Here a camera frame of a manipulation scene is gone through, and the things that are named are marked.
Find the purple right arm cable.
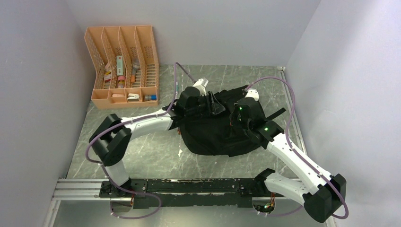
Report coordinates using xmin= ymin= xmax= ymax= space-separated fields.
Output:
xmin=244 ymin=76 xmax=349 ymax=219

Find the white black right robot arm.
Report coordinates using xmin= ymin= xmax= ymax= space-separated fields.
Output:
xmin=230 ymin=97 xmax=347 ymax=223

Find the aluminium side rail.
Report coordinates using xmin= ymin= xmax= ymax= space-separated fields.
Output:
xmin=277 ymin=67 xmax=307 ymax=155

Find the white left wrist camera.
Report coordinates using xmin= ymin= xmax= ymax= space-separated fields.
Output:
xmin=193 ymin=78 xmax=209 ymax=96

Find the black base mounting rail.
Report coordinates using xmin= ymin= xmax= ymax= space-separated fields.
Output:
xmin=99 ymin=178 xmax=273 ymax=209

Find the tall white pink box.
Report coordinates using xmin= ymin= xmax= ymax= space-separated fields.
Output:
xmin=116 ymin=55 xmax=124 ymax=76

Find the peach plastic desk organizer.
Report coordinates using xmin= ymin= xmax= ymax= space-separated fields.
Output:
xmin=84 ymin=25 xmax=159 ymax=109

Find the orange marker in organizer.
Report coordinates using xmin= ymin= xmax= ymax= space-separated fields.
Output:
xmin=131 ymin=68 xmax=137 ymax=83

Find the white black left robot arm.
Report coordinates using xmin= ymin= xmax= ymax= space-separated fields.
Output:
xmin=88 ymin=86 xmax=227 ymax=197

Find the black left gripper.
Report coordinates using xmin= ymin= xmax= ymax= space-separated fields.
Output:
xmin=186 ymin=91 xmax=226 ymax=117

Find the white stapler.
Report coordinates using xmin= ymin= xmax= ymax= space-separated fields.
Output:
xmin=127 ymin=93 xmax=140 ymax=102

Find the black student backpack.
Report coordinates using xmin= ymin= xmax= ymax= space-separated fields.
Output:
xmin=170 ymin=85 xmax=287 ymax=157

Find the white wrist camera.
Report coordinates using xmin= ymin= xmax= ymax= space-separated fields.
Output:
xmin=245 ymin=88 xmax=259 ymax=101
xmin=193 ymin=78 xmax=209 ymax=96

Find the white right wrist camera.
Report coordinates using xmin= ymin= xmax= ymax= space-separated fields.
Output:
xmin=245 ymin=88 xmax=259 ymax=101

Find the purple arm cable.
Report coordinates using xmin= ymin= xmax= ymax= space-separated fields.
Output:
xmin=244 ymin=76 xmax=349 ymax=219
xmin=85 ymin=62 xmax=198 ymax=219

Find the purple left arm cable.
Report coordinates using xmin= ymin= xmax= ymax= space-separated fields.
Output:
xmin=85 ymin=62 xmax=198 ymax=219

